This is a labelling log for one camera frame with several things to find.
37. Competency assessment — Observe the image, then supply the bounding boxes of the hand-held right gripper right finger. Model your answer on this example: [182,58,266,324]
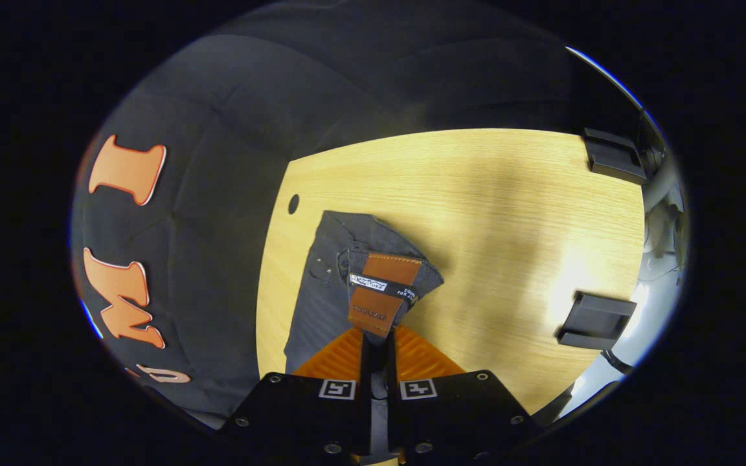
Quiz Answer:
[384,325,543,464]

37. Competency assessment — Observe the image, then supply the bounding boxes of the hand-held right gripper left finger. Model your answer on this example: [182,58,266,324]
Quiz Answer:
[220,326,374,464]

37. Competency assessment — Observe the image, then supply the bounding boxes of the black jeans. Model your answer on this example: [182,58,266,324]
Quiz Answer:
[284,210,445,376]

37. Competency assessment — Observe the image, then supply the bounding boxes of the black table clamp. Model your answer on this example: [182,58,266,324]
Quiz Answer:
[555,291,638,351]
[583,128,648,186]

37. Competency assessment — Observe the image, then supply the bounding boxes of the black backdrop cloth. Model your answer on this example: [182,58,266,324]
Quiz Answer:
[70,0,646,428]

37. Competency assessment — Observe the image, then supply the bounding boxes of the black cable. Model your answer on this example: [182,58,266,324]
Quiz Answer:
[602,349,634,376]

